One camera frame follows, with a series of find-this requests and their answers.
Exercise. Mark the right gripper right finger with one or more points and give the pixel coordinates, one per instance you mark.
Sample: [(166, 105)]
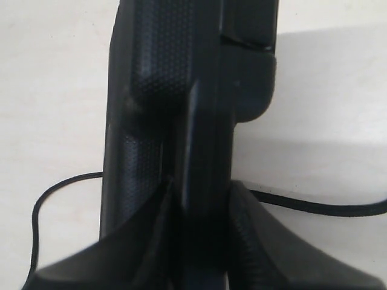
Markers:
[(264, 254)]

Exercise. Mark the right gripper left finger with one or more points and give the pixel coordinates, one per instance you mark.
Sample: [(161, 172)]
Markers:
[(134, 256)]

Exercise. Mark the black plastic tool case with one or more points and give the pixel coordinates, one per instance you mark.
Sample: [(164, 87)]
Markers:
[(182, 74)]

